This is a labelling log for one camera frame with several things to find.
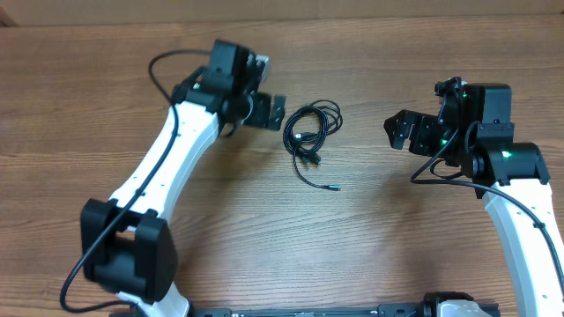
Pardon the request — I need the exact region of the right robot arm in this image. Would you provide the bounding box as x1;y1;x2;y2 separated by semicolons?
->
383;77;563;316

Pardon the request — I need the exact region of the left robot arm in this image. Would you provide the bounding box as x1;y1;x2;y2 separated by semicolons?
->
69;40;286;316

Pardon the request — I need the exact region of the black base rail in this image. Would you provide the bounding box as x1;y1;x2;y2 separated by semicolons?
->
187;303;430;317

